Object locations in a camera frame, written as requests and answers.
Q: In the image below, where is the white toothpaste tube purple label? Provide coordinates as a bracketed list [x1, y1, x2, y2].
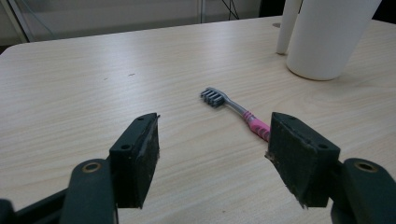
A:
[276, 0, 304, 56]

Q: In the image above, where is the pink and grey toothbrush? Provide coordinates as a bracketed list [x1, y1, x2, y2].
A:
[200, 87, 271, 143]

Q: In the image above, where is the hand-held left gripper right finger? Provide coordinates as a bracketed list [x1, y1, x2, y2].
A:
[265, 112, 341, 209]

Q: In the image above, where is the white cup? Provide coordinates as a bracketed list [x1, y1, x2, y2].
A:
[286, 0, 383, 81]

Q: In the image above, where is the bundle of black floor cables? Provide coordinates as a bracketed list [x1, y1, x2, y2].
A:
[221, 0, 241, 21]

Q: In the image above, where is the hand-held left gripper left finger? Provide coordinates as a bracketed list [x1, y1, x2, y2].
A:
[108, 112, 161, 209]

